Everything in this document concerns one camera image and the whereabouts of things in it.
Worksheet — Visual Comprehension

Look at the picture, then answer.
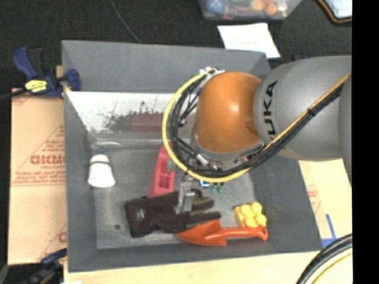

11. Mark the brown cardboard board, red print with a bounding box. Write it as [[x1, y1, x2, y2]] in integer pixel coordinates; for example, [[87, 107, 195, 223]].
[[7, 88, 352, 266]]

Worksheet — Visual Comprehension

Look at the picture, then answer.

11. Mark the grey metal bin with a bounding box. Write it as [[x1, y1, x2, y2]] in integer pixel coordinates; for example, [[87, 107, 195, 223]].
[[61, 40, 323, 273]]

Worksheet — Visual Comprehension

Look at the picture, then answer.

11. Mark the white plastic cup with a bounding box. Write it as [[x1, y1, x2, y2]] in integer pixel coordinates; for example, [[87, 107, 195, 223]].
[[87, 154, 116, 188]]

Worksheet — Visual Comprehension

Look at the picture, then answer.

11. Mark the orange toy shovel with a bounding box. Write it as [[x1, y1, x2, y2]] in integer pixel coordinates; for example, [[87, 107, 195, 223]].
[[176, 219, 269, 247]]

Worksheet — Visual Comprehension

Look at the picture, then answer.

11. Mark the dark brown glove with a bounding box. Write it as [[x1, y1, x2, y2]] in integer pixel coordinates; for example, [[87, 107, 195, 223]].
[[124, 191, 223, 238]]

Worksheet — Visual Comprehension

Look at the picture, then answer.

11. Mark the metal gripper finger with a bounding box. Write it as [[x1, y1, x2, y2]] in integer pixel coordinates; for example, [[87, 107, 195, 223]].
[[186, 187, 197, 212], [176, 184, 188, 214]]

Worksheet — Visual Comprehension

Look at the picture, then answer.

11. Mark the yellow studded building block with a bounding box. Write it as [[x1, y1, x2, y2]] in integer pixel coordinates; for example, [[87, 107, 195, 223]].
[[233, 202, 268, 228]]

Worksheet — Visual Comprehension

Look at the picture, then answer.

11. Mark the pink plastic toy piece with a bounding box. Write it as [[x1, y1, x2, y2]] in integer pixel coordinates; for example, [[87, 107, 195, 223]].
[[149, 144, 176, 198]]

